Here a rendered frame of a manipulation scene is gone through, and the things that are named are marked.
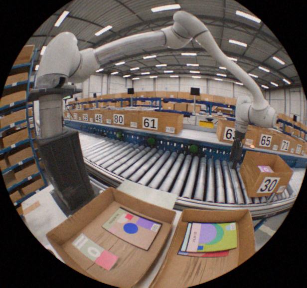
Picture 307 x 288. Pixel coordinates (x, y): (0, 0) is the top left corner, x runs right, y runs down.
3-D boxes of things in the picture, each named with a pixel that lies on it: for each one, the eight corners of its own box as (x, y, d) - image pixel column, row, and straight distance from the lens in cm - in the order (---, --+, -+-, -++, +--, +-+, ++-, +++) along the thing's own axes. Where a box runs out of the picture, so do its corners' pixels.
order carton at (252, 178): (247, 197, 72) (260, 172, 64) (238, 170, 93) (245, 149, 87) (282, 193, 99) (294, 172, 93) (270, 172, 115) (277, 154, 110)
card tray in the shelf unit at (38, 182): (25, 195, 169) (21, 189, 165) (23, 183, 195) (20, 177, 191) (45, 184, 163) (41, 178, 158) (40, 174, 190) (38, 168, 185)
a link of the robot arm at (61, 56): (29, 82, 51) (44, 35, 61) (53, 86, 63) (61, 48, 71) (55, 70, 40) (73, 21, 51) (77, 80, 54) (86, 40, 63)
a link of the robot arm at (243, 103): (230, 119, 71) (246, 124, 63) (232, 93, 71) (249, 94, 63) (240, 120, 79) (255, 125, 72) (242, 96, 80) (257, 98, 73)
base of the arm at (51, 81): (36, 87, 35) (40, 67, 36) (30, 98, 57) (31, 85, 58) (83, 87, 42) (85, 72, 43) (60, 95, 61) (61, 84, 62)
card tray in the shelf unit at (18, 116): (1, 128, 148) (0, 118, 148) (5, 126, 177) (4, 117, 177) (25, 119, 141) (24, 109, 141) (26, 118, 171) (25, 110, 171)
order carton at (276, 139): (254, 147, 115) (258, 130, 112) (245, 139, 141) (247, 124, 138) (278, 151, 139) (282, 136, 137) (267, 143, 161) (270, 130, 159)
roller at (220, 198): (217, 204, 60) (226, 203, 61) (214, 158, 102) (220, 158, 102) (215, 209, 64) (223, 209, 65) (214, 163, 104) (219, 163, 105)
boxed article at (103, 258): (110, 270, 43) (108, 270, 42) (73, 244, 50) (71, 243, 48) (120, 257, 43) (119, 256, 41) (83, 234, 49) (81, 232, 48)
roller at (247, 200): (252, 203, 69) (253, 207, 73) (236, 160, 107) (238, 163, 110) (244, 207, 69) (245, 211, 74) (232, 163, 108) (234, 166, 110)
